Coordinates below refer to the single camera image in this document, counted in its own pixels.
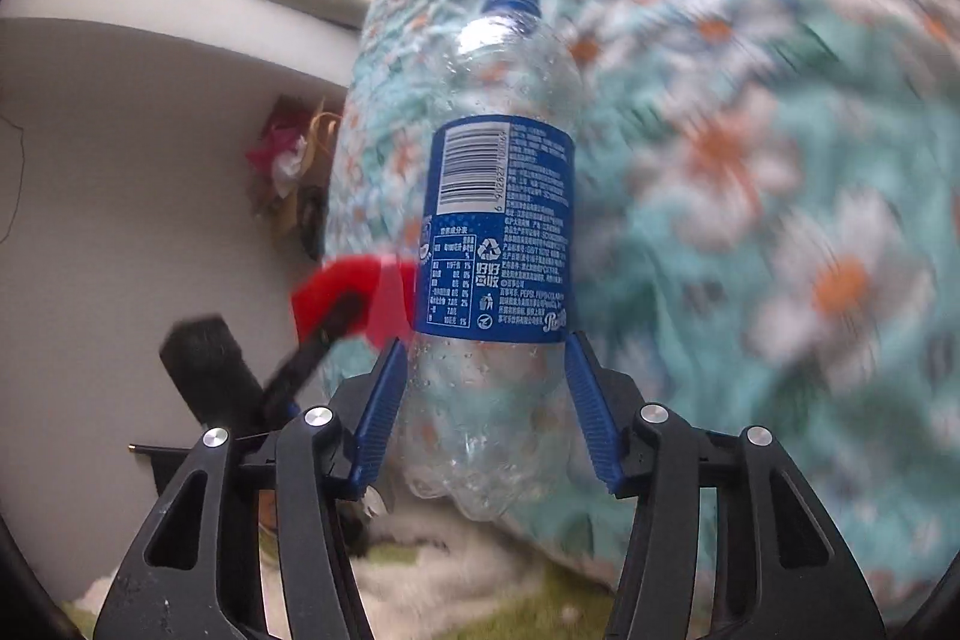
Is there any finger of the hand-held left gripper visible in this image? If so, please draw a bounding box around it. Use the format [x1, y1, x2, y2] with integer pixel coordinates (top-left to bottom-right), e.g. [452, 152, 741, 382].
[259, 299, 368, 420]

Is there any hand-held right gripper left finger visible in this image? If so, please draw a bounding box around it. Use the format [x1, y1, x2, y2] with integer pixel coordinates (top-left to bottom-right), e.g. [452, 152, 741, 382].
[91, 340, 410, 640]

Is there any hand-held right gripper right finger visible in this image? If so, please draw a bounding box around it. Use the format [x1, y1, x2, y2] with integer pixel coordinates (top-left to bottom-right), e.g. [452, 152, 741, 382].
[562, 331, 871, 640]

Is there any red and white snack bag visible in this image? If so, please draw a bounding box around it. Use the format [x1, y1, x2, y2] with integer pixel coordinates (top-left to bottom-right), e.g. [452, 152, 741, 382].
[291, 256, 421, 345]

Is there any clear plastic bottle blue label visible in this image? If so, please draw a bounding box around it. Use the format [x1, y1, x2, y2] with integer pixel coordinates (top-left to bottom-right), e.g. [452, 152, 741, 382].
[397, 0, 582, 522]

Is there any white fluffy blanket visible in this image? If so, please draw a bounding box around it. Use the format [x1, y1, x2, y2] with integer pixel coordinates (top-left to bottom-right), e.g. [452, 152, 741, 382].
[60, 505, 623, 640]

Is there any red and yellow gift bag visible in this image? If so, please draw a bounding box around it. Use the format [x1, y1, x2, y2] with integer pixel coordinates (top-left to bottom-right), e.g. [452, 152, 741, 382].
[247, 96, 346, 236]

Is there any teal floral blanket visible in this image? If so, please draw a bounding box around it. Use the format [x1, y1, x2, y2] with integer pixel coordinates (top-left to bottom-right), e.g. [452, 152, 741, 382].
[322, 0, 960, 633]

